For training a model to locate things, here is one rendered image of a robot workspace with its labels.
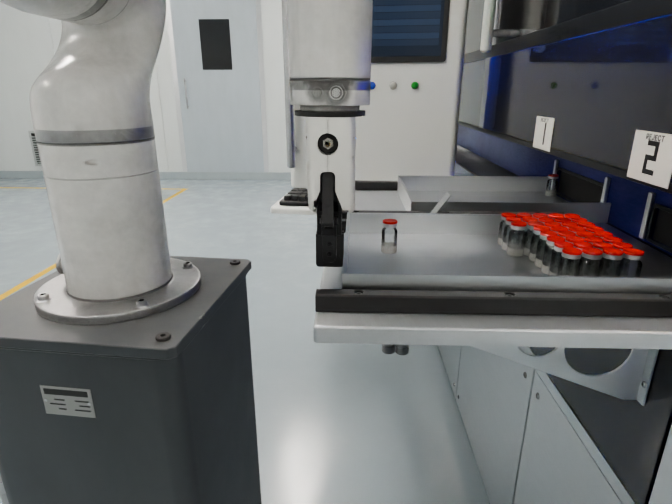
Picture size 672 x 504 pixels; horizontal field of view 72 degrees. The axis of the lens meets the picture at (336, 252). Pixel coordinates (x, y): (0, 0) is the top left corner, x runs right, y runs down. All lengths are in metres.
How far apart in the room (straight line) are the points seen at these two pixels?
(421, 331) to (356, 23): 0.30
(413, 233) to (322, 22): 0.38
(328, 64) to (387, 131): 0.95
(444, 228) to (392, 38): 0.77
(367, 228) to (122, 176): 0.37
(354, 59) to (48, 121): 0.31
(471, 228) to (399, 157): 0.69
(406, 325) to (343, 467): 1.14
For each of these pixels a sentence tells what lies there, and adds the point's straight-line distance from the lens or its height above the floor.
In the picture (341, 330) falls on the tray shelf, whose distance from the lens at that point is 0.46.
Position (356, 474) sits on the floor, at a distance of 1.56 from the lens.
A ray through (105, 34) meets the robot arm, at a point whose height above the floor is 1.16.
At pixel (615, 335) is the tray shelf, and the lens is 0.53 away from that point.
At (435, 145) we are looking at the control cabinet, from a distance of 1.41.
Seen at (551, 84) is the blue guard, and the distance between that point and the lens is 0.99.
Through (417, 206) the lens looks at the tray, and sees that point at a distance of 0.82.
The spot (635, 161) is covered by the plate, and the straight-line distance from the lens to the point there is 0.72.
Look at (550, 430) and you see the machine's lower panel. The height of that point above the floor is 0.52.
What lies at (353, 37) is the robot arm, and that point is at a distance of 0.48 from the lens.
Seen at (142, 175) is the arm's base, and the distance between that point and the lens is 0.56.
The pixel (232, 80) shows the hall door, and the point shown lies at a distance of 6.12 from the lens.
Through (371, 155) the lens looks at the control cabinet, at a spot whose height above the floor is 0.91.
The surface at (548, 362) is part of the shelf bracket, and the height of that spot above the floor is 0.78.
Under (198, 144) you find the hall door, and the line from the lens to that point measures 6.29.
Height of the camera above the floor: 1.10
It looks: 19 degrees down
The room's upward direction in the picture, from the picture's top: straight up
